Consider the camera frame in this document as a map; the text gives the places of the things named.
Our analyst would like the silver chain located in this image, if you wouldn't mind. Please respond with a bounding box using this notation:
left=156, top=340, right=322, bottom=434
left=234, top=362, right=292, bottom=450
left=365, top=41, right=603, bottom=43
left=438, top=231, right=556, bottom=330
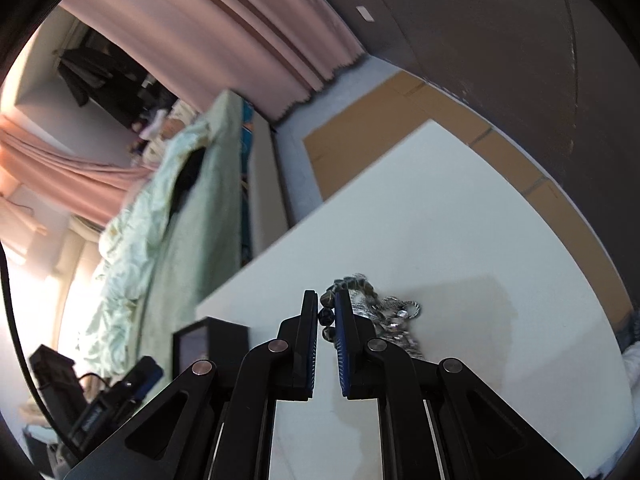
left=350, top=287, right=426, bottom=361

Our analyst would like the bed with green sheet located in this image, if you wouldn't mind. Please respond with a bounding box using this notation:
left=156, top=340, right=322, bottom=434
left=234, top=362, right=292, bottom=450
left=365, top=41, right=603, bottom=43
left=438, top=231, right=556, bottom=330
left=75, top=89, right=291, bottom=376

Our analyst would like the baby doll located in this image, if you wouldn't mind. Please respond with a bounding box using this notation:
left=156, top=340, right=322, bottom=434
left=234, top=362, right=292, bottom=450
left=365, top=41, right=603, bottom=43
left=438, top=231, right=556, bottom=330
left=140, top=100, right=198, bottom=166

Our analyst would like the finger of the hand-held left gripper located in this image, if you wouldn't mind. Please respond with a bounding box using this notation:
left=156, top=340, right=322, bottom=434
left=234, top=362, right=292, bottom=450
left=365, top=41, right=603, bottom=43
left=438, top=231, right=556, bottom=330
left=117, top=356, right=164, bottom=403

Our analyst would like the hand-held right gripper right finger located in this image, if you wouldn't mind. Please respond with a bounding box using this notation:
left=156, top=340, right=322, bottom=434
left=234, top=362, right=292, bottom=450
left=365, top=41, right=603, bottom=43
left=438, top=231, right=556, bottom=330
left=334, top=290, right=583, bottom=480

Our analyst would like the white sock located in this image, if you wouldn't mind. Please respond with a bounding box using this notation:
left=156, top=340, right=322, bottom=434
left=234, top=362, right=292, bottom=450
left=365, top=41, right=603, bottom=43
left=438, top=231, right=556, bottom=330
left=141, top=110, right=166, bottom=141

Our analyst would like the tied-back pink curtain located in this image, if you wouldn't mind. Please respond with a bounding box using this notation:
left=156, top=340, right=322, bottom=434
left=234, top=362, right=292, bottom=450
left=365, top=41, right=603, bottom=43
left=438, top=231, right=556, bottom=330
left=0, top=115, right=153, bottom=226

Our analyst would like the brown cardboard sheet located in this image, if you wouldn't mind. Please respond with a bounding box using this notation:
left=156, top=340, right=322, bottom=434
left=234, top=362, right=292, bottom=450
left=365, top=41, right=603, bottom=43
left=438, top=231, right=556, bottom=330
left=302, top=71, right=633, bottom=331

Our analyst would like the wide pink curtain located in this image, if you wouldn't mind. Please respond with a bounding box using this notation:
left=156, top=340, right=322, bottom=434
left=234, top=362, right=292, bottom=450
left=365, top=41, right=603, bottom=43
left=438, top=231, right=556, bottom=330
left=60, top=0, right=366, bottom=121

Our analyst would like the black gift box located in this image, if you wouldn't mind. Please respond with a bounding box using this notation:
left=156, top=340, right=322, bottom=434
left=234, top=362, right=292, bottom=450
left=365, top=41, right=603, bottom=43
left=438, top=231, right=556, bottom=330
left=172, top=317, right=251, bottom=386

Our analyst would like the beige headboard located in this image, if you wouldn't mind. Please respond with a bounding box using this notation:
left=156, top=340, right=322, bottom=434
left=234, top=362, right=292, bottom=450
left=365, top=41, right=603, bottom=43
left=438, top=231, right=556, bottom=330
left=47, top=212, right=108, bottom=356

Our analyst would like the dark bead bracelet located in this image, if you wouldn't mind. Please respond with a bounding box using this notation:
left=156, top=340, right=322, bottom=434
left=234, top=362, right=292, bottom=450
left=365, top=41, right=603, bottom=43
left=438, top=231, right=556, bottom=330
left=318, top=272, right=381, bottom=343

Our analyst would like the black hanging coat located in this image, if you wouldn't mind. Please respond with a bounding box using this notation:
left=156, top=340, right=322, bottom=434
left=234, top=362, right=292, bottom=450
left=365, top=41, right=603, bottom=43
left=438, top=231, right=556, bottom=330
left=54, top=45, right=113, bottom=107

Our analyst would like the black garment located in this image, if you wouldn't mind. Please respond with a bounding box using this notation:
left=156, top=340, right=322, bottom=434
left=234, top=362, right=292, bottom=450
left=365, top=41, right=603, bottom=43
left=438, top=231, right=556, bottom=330
left=169, top=146, right=206, bottom=221

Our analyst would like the black cable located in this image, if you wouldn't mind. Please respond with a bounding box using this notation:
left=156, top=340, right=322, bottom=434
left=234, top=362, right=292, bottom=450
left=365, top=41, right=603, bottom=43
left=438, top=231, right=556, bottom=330
left=0, top=245, right=66, bottom=456

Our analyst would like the white table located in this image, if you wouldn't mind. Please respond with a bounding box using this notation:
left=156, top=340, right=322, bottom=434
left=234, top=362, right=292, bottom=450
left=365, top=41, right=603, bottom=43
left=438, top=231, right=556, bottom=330
left=290, top=0, right=640, bottom=311

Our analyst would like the pale green duvet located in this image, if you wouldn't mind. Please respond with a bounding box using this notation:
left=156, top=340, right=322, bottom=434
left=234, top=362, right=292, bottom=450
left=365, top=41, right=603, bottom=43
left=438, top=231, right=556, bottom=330
left=80, top=112, right=211, bottom=376

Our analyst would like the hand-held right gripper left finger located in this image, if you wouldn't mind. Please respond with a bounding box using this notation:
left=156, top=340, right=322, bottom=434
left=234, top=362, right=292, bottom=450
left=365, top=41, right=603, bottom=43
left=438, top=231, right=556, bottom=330
left=65, top=290, right=319, bottom=480

